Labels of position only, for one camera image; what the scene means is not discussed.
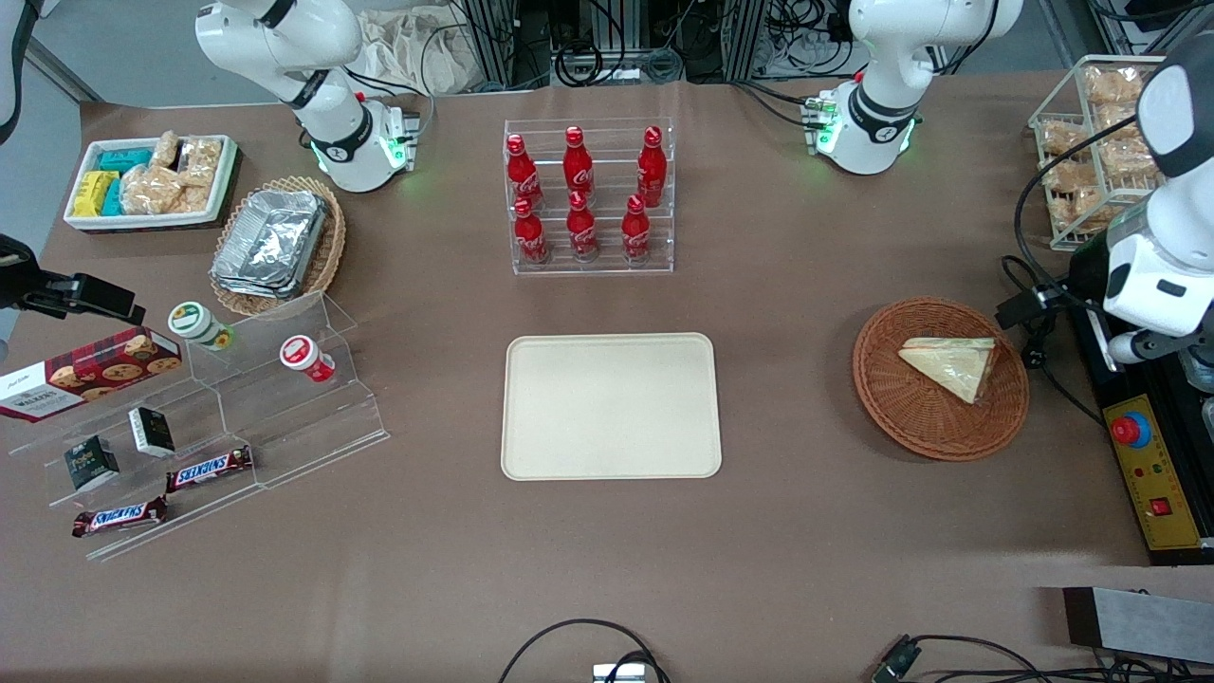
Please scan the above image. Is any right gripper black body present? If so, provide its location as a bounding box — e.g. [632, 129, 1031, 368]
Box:
[0, 235, 46, 314]

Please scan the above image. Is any triangular sandwich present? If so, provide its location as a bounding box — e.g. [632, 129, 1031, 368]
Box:
[897, 336, 998, 407]

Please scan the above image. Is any white rectangular snack tray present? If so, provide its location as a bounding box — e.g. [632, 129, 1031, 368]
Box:
[64, 135, 238, 233]

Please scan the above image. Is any oval tan wicker basket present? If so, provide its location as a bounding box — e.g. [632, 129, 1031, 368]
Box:
[209, 175, 348, 319]

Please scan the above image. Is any round brown wicker basket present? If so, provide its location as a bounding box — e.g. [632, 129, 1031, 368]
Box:
[852, 298, 1031, 463]

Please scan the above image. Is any beige plastic serving tray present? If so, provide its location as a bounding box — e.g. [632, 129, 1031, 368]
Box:
[501, 332, 724, 482]

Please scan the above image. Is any red tartan cookie box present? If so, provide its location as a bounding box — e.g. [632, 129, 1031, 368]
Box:
[0, 326, 184, 424]

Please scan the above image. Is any green lidded yogurt cup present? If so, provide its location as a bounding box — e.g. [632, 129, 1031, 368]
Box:
[168, 301, 236, 353]

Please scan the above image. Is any clear bag of fried snacks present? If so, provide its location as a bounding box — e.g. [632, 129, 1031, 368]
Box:
[1100, 102, 1154, 144]
[1038, 156, 1102, 196]
[1091, 137, 1164, 182]
[1085, 65, 1145, 104]
[1047, 184, 1131, 234]
[1038, 120, 1093, 158]

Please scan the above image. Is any black appliance housing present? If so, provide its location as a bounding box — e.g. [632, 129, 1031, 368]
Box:
[1065, 232, 1214, 567]

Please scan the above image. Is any yellow snack packet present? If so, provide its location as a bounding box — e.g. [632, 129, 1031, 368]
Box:
[73, 170, 120, 218]

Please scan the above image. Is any black box with white label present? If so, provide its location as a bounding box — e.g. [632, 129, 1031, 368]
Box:
[128, 405, 177, 460]

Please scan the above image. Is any black box with gold print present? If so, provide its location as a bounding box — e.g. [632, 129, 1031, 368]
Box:
[64, 434, 122, 493]

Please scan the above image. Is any stack of foil containers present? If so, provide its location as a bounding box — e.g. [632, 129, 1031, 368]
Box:
[210, 189, 331, 301]

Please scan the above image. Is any clear acrylic step stand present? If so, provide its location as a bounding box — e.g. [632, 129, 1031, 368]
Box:
[8, 356, 268, 563]
[184, 291, 391, 490]

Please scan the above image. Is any yellow control panel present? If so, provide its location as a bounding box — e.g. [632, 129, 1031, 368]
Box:
[1102, 393, 1205, 554]

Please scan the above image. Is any brown Snickers bar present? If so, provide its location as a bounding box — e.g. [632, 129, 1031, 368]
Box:
[71, 494, 171, 541]
[165, 445, 256, 495]

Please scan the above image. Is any red lidded yogurt cup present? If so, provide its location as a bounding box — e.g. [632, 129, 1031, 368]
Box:
[279, 334, 337, 385]

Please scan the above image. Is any grey metal bar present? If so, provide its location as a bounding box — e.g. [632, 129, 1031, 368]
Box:
[1062, 585, 1214, 666]

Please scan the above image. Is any beige cloth bag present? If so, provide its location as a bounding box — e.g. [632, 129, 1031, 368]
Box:
[359, 8, 477, 97]

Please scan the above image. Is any red cola bottle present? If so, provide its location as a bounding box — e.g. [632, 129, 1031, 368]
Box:
[506, 133, 544, 212]
[636, 125, 669, 208]
[620, 194, 653, 263]
[513, 197, 550, 266]
[563, 125, 596, 200]
[566, 190, 600, 263]

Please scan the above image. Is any clear acrylic bottle rack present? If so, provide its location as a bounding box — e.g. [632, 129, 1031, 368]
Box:
[503, 118, 676, 277]

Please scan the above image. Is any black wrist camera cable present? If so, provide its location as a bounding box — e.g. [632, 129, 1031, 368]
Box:
[995, 114, 1141, 329]

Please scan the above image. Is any black power cable with plug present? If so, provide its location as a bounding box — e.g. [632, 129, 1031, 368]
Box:
[1000, 254, 1107, 425]

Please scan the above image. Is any white wire rack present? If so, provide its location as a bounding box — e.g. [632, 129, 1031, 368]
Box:
[1028, 54, 1169, 253]

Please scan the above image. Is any black connector with cable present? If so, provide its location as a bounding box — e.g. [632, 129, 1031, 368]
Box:
[871, 635, 1214, 683]

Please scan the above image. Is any aluminium frame post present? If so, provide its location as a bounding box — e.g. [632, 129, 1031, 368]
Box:
[463, 0, 520, 88]
[724, 0, 767, 83]

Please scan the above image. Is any coiled black cable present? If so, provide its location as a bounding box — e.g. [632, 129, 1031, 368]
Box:
[554, 42, 605, 88]

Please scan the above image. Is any black looped cable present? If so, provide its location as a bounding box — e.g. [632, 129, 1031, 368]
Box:
[497, 618, 671, 683]

